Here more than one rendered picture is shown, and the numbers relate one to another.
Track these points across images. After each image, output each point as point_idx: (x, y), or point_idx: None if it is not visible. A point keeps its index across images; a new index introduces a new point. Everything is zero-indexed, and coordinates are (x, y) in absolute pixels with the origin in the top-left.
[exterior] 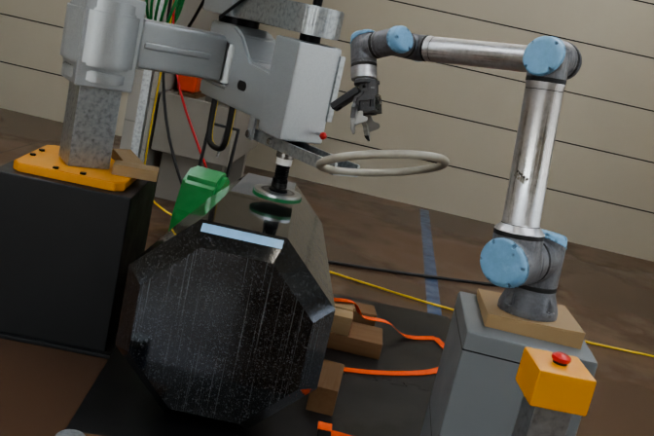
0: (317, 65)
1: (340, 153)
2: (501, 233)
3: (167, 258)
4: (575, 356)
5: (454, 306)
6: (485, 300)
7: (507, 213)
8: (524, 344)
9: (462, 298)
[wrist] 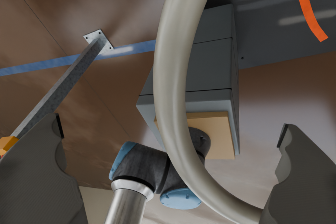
0: None
1: None
2: (113, 180)
3: None
4: (161, 146)
5: (227, 89)
6: (190, 120)
7: (114, 199)
8: (151, 129)
9: (207, 103)
